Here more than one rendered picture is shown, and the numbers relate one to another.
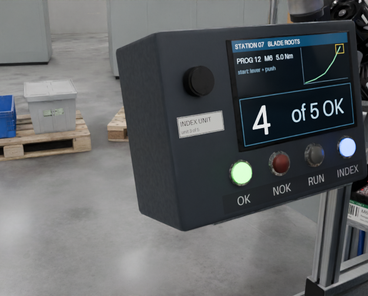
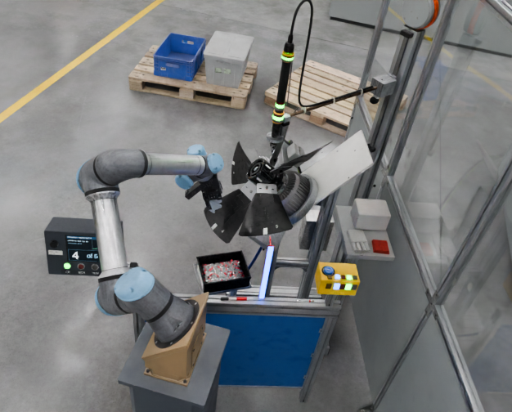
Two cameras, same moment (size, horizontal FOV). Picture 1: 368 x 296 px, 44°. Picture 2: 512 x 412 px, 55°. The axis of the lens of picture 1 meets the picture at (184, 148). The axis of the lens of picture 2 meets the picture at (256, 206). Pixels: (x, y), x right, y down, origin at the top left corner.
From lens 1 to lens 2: 1.72 m
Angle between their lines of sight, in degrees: 29
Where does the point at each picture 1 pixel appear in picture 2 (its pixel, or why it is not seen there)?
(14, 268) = (136, 195)
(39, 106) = (213, 63)
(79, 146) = (235, 104)
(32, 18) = not seen: outside the picture
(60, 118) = (227, 76)
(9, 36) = not seen: outside the picture
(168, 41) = (47, 233)
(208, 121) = (57, 252)
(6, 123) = (186, 69)
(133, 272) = (197, 227)
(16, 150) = (188, 93)
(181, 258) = not seen: hidden behind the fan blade
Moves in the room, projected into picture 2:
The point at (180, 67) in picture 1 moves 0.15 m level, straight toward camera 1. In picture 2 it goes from (50, 239) to (16, 266)
